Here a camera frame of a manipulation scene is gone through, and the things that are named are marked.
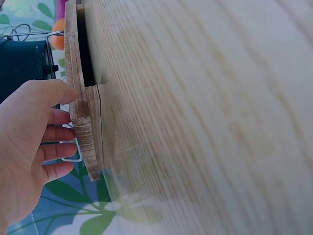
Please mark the person's left hand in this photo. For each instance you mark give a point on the person's left hand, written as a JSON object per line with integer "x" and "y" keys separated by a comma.
{"x": 22, "y": 137}

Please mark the person's left thumb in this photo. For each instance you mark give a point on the person's left thumb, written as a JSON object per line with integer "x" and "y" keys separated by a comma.
{"x": 52, "y": 92}

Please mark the wooden board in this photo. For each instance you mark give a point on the wooden board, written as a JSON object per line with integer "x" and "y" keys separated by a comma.
{"x": 80, "y": 127}

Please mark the dark blue pot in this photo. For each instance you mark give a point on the dark blue pot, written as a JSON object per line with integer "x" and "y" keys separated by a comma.
{"x": 19, "y": 63}

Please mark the orange ball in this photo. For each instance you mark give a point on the orange ball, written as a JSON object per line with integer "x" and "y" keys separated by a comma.
{"x": 59, "y": 34}

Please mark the pink object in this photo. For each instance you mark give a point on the pink object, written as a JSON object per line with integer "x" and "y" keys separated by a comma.
{"x": 61, "y": 8}

